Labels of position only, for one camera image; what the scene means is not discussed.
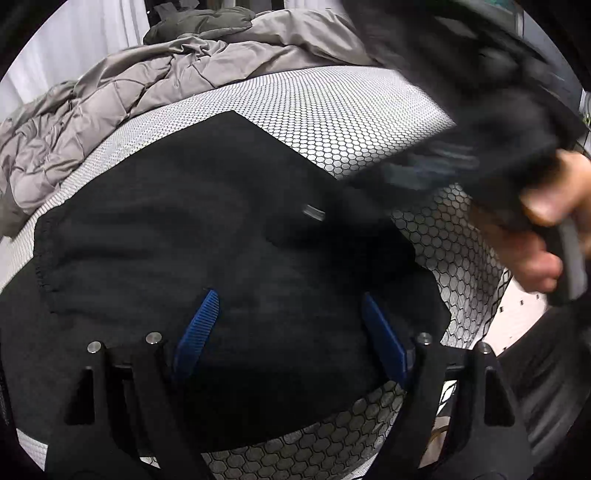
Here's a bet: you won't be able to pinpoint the black white patterned bedsheet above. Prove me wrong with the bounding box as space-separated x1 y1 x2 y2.
434 265 514 416

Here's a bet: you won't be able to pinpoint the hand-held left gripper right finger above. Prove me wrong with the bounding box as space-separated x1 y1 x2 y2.
362 293 536 480

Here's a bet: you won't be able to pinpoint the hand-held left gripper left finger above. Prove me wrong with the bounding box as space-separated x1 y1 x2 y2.
44 290 220 480

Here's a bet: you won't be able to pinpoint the white curtain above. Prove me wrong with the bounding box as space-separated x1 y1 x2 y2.
0 0 148 121

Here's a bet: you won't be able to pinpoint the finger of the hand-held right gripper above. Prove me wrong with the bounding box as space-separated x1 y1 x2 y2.
300 131 481 232

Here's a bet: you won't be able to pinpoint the person's dark trouser leg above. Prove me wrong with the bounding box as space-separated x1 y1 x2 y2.
496 295 591 467

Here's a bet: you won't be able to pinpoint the dark quilted blanket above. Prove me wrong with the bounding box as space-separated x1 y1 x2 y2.
143 0 256 45

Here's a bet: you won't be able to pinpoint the white honeycomb mesh mattress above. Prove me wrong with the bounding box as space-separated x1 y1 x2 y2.
0 65 513 480

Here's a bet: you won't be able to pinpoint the black pants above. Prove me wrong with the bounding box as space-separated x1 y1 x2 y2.
0 110 451 455

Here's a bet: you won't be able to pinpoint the person's right hand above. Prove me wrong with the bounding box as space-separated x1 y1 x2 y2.
471 150 591 294

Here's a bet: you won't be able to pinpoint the grey crumpled duvet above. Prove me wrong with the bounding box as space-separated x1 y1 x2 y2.
0 9 375 227

